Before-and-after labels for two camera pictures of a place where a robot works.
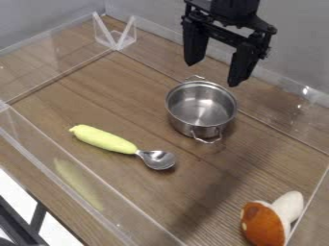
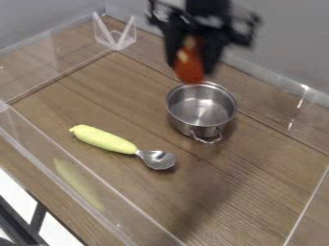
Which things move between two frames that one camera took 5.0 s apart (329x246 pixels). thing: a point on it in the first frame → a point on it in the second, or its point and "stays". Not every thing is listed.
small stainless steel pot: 199,107 stays
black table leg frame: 23,233 stays
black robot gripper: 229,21 → 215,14
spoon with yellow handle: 152,159 stays
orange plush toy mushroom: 266,222 → 188,65
